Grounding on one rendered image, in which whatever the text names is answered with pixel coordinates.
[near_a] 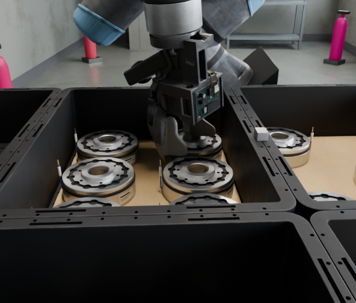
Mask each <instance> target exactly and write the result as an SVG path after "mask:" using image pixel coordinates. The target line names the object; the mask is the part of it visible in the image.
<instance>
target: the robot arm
mask: <svg viewBox="0 0 356 303"><path fill-rule="evenodd" d="M264 1H265V0H82V3H81V4H78V7H77V9H76V10H75V11H74V14H73V20H74V22H75V24H76V26H77V27H78V29H79V30H80V32H82V33H83V35H85V36H86V38H88V39H89V40H90V41H92V42H93V43H95V44H98V45H99V46H108V45H110V44H111V43H112V42H113V41H115V40H116V39H117V38H118V37H119V36H121V35H122V34H124V33H125V30H126V29H127V28H128V26H129V25H130V24H131V23H132V22H133V21H134V20H135V19H136V18H137V17H138V16H139V15H140V14H141V13H142V12H143V11H144V14H145V18H146V27H147V31H148V32H149V36H150V44H151V46H153V47H155V48H156V49H157V50H158V51H159V52H157V53H155V54H154V55H152V56H150V57H148V58H147V59H145V60H140V61H137V62H135V63H134V64H133V65H132V67H131V68H130V69H129V70H127V71H125V72H124V76H125V78H126V80H127V82H128V84H129V85H130V86H131V85H134V84H136V83H139V84H145V83H147V82H149V81H150V80H151V78H152V77H153V75H155V76H156V77H154V78H152V84H151V86H150V88H149V90H150V97H149V98H148V103H149V105H148V110H147V124H148V127H149V131H150V134H151V137H152V140H153V142H154V143H155V146H156V149H157V151H158V153H159V155H160V157H161V159H162V160H163V162H164V163H165V165H167V164H168V163H170V162H171V161H172V160H173V156H186V155H187V153H188V147H187V145H186V143H185V142H184V141H183V140H182V139H181V138H180V137H179V135H178V132H177V121H176V120H175V118H173V117H171V116H169V117H167V115H166V113H169V114H172V115H176V116H178V118H179V119H181V121H182V123H183V131H184V133H185V139H186V140H189V141H195V140H198V136H214V135H215V134H216V130H215V128H214V126H213V125H211V124H210V123H209V122H207V121H206V120H205V119H204V118H205V117H207V116H208V115H209V114H211V113H213V112H214V111H216V110H217V109H219V108H220V107H221V106H222V107H223V106H224V96H223V86H226V87H230V88H231V87H232V86H235V85H248V84H249V82H250V80H251V79H252V77H253V74H254V72H253V70H252V69H251V67H250V66H249V65H248V64H247V63H245V62H243V61H241V60H240V59H238V58H236V57H234V56H233V55H231V54H230V53H228V52H227V51H226V50H225V49H224V48H223V47H222V46H221V45H220V43H221V42H222V41H223V40H224V39H225V38H226V37H228V36H229V35H230V34H231V33H232V32H233V31H234V30H235V29H236V28H238V27H239V26H240V25H241V24H242V23H244V22H245V21H246V20H247V19H248V18H249V17H250V16H253V13H255V12H256V11H257V10H258V9H259V8H260V7H261V6H262V5H263V3H264ZM219 86H220V91H219Z"/></svg>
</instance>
